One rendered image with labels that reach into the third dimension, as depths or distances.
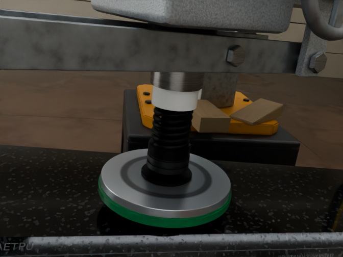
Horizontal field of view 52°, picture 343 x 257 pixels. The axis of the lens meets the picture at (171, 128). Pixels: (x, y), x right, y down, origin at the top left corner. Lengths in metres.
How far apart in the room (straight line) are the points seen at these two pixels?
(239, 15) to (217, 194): 0.27
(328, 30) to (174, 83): 0.20
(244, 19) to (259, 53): 0.11
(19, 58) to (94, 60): 0.08
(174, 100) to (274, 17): 0.17
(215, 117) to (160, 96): 0.59
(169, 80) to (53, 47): 0.18
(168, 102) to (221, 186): 0.16
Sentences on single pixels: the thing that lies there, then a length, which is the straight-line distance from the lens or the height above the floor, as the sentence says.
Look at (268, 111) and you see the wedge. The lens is 1.32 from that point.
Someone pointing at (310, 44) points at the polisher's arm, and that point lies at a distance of 0.59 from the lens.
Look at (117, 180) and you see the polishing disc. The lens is 0.56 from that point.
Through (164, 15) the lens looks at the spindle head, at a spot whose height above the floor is 1.14.
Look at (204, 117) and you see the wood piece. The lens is 1.08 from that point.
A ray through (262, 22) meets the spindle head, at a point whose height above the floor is 1.14.
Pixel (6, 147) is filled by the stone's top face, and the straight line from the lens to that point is 0.83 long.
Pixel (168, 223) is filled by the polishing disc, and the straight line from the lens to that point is 0.50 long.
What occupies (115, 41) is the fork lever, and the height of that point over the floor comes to 1.10.
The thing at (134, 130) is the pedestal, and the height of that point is 0.74.
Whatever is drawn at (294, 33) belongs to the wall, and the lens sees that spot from 7.49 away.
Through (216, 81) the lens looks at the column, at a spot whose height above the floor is 0.89.
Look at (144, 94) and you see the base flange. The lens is 1.44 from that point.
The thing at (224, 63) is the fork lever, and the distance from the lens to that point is 0.50.
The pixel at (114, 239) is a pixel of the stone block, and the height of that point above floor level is 0.82.
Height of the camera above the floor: 1.15
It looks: 20 degrees down
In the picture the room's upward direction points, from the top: 6 degrees clockwise
